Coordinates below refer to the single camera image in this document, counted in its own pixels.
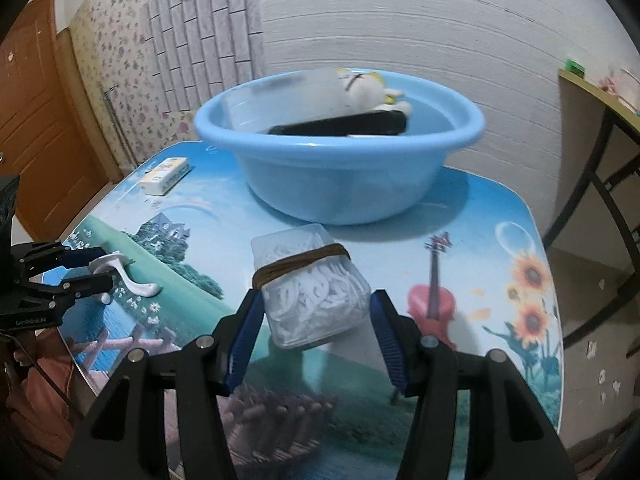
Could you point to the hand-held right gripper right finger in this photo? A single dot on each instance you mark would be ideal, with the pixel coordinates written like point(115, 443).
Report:
point(390, 345)

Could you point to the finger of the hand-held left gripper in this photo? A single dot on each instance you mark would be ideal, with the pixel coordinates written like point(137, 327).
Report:
point(85, 287)
point(75, 259)

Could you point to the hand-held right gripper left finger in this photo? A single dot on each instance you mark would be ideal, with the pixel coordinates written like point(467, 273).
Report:
point(245, 340)

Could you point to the pale plastic hook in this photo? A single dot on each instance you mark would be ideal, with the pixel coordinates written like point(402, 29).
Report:
point(145, 290)

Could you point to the clear box of white pieces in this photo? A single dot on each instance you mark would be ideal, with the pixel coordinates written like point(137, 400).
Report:
point(315, 305)

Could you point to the blue plastic basin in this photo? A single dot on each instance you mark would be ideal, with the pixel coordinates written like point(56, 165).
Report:
point(350, 185)

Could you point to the black electronic device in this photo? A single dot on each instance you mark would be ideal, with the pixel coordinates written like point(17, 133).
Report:
point(350, 122)

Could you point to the clear plastic box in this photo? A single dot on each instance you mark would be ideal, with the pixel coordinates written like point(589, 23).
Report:
point(280, 100)

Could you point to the white plush toy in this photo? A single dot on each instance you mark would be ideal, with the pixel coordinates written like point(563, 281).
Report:
point(365, 92)

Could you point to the brown rubber band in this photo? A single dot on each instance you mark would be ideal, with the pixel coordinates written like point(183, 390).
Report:
point(300, 259)

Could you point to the person's orange clothing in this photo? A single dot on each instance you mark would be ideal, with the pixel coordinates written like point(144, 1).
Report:
point(45, 390)

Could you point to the white and yellow box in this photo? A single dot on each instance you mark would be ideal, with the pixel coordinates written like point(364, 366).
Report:
point(165, 175)

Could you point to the brown wooden door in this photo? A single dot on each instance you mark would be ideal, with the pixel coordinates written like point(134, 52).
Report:
point(45, 110)

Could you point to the wooden side table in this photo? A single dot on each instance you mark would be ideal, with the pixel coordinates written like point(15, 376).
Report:
point(580, 82)

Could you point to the small green box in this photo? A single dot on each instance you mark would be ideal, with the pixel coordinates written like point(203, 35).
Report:
point(574, 65)

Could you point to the pink flower ornament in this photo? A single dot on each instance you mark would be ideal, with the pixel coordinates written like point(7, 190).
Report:
point(610, 82)

